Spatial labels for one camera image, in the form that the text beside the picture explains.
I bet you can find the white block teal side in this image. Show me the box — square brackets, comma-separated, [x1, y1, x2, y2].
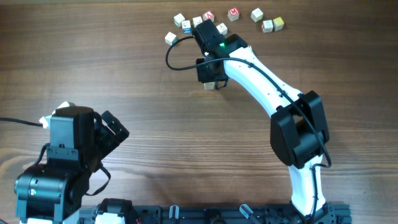
[204, 82, 215, 90]

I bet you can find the red letter M block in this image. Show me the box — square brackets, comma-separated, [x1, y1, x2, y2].
[228, 7, 240, 21]

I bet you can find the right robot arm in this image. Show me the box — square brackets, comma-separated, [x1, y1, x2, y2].
[193, 21, 330, 223]

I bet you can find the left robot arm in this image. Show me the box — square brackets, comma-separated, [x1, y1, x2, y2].
[14, 106, 129, 223]

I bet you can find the white block red side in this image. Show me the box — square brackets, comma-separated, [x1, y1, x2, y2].
[216, 23, 228, 35]

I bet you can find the plain white block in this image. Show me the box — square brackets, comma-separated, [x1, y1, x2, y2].
[192, 16, 203, 27]

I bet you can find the white block blue side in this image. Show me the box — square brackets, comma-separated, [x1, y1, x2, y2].
[182, 21, 192, 34]

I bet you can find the white block green side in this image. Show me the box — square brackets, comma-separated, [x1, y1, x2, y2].
[164, 32, 178, 45]

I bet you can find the red letter A block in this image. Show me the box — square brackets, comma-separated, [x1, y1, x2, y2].
[202, 11, 215, 22]

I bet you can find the white block green edge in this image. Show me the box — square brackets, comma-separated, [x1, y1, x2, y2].
[174, 13, 185, 27]

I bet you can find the white block red edge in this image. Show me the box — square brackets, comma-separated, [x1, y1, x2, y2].
[261, 20, 274, 33]

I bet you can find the white cube block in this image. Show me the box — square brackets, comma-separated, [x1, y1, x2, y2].
[251, 8, 264, 22]

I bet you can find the yellow top block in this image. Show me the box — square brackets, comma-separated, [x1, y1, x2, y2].
[272, 17, 284, 31]

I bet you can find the left black cable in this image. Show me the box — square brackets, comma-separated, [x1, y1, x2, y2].
[0, 116, 44, 128]

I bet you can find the black cable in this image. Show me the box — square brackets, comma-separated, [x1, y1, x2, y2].
[165, 35, 332, 224]
[0, 116, 44, 128]

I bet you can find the right black cable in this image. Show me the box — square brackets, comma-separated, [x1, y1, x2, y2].
[165, 35, 332, 224]

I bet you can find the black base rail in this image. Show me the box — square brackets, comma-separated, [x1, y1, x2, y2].
[74, 201, 352, 224]

